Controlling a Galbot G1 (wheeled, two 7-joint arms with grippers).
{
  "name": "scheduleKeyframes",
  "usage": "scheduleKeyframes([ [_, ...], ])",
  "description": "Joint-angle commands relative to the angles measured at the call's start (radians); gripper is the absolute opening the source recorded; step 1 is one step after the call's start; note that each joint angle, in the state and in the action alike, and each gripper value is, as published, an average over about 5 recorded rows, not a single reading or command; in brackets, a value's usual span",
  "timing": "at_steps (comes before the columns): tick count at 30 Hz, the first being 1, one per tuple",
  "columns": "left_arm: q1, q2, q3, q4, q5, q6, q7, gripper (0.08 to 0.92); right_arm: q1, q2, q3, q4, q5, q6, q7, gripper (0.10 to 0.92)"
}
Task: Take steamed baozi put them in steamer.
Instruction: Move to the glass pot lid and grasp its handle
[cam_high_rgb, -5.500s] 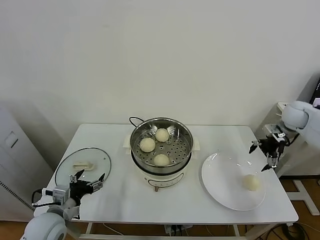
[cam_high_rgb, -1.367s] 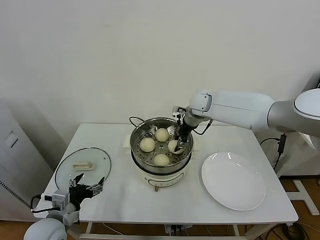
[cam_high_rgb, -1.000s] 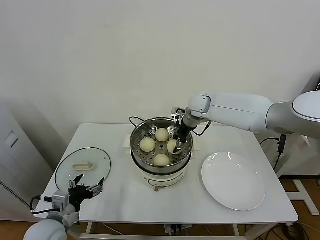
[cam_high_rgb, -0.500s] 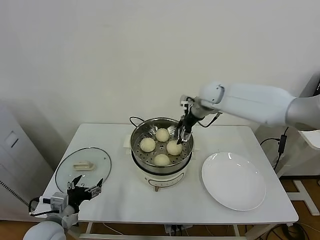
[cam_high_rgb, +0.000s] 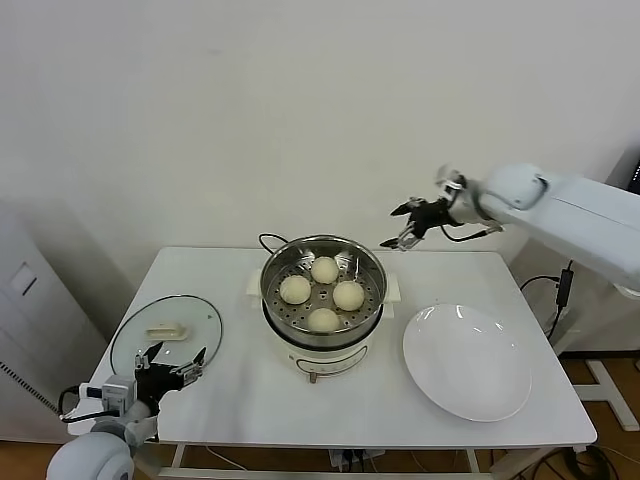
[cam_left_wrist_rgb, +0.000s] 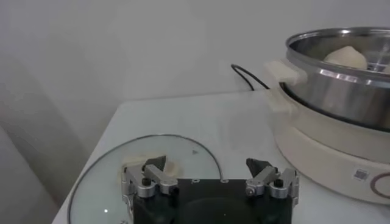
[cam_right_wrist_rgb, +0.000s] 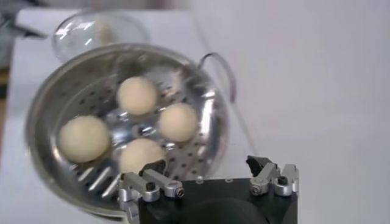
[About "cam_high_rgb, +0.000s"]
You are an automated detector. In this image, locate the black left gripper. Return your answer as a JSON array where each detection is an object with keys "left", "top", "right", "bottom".
[{"left": 133, "top": 341, "right": 207, "bottom": 405}]

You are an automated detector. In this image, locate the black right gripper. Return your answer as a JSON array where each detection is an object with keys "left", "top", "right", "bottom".
[{"left": 379, "top": 197, "right": 459, "bottom": 250}]

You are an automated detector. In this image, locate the round glass pot lid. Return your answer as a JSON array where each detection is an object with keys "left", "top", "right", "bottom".
[{"left": 109, "top": 295, "right": 224, "bottom": 390}]

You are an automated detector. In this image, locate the white steamed baozi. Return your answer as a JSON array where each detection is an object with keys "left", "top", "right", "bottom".
[
  {"left": 279, "top": 275, "right": 312, "bottom": 305},
  {"left": 311, "top": 256, "right": 340, "bottom": 285},
  {"left": 306, "top": 307, "right": 340, "bottom": 335},
  {"left": 332, "top": 280, "right": 365, "bottom": 311}
]

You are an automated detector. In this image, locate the perforated steel steamer basket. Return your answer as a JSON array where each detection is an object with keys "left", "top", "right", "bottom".
[{"left": 259, "top": 236, "right": 389, "bottom": 346}]

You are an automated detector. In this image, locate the grey metal cabinet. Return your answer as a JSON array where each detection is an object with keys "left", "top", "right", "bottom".
[{"left": 0, "top": 204, "right": 109, "bottom": 446}]

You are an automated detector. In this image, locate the white rectangular table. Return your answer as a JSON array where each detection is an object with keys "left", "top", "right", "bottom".
[{"left": 67, "top": 247, "right": 599, "bottom": 480}]

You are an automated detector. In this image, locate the cream electric cooking pot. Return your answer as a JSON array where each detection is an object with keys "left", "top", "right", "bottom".
[{"left": 245, "top": 269, "right": 403, "bottom": 387}]

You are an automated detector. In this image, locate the large white round plate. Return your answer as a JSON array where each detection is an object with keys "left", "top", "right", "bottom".
[{"left": 402, "top": 303, "right": 534, "bottom": 424}]

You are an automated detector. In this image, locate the white power strip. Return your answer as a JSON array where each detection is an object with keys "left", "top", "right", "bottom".
[{"left": 328, "top": 449, "right": 386, "bottom": 474}]

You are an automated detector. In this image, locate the white side desk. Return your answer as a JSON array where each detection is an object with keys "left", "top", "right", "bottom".
[{"left": 509, "top": 239, "right": 640, "bottom": 431}]

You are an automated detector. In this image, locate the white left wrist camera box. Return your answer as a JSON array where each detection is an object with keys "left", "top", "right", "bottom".
[{"left": 79, "top": 375, "right": 137, "bottom": 414}]

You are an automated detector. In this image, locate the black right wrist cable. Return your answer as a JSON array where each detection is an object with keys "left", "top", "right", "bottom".
[{"left": 442, "top": 224, "right": 504, "bottom": 242}]

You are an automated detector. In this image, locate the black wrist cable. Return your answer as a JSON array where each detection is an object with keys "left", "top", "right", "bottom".
[
  {"left": 442, "top": 224, "right": 504, "bottom": 242},
  {"left": 58, "top": 384, "right": 104, "bottom": 421}
]

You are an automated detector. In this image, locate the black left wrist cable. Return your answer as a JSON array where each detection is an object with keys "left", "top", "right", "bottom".
[{"left": 58, "top": 384, "right": 104, "bottom": 421}]

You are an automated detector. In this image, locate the black pot power cord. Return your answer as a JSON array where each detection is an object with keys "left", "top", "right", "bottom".
[{"left": 257, "top": 232, "right": 292, "bottom": 256}]

